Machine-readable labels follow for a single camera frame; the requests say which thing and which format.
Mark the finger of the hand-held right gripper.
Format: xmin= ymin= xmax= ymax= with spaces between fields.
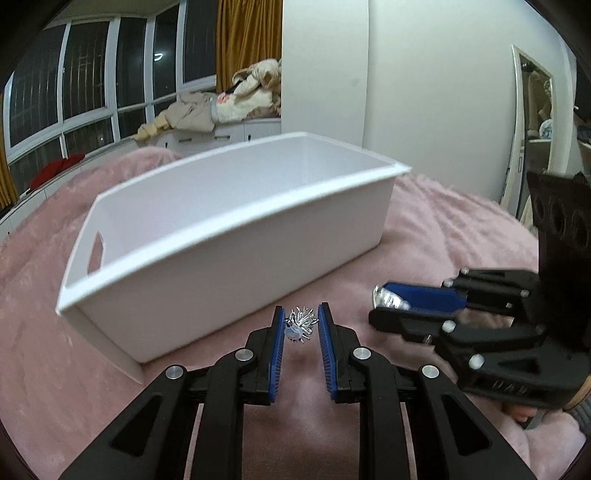
xmin=368 ymin=307 xmax=546 ymax=365
xmin=372 ymin=267 xmax=542 ymax=320

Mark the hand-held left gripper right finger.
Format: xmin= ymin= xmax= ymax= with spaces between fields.
xmin=318 ymin=302 xmax=539 ymax=480

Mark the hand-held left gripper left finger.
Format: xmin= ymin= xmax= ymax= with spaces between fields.
xmin=58 ymin=305 xmax=287 ymax=480

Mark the silver starburst brooch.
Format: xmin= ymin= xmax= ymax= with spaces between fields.
xmin=284 ymin=307 xmax=319 ymax=345

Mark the white plastic storage box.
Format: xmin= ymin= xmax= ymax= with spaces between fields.
xmin=55 ymin=131 xmax=413 ymax=384

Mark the person's right hand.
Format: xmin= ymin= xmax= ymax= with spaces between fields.
xmin=501 ymin=371 xmax=591 ymax=430

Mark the white framed mirror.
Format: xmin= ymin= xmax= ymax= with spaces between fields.
xmin=499 ymin=44 xmax=591 ymax=232

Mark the cream plush toy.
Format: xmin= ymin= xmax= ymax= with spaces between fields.
xmin=215 ymin=58 xmax=282 ymax=123

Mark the red cloth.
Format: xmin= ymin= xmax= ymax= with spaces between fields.
xmin=28 ymin=156 xmax=86 ymax=191

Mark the large bay window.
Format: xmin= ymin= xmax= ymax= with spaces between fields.
xmin=0 ymin=0 xmax=222 ymax=185

